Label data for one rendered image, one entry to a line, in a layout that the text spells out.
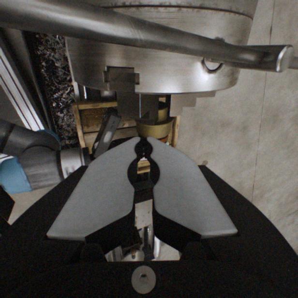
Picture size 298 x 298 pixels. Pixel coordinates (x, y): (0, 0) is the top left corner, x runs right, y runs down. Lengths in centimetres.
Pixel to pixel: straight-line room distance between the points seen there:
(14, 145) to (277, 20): 228
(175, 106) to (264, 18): 188
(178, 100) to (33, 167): 32
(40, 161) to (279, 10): 227
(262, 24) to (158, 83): 200
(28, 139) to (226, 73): 43
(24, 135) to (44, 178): 13
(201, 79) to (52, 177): 32
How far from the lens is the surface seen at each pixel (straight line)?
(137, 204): 73
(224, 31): 27
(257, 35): 218
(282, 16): 238
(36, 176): 40
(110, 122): 37
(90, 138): 61
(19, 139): 49
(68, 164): 39
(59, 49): 88
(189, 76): 24
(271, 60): 20
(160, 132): 39
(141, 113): 27
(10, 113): 134
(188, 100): 40
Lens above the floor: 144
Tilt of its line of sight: 54 degrees down
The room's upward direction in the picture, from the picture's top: 143 degrees clockwise
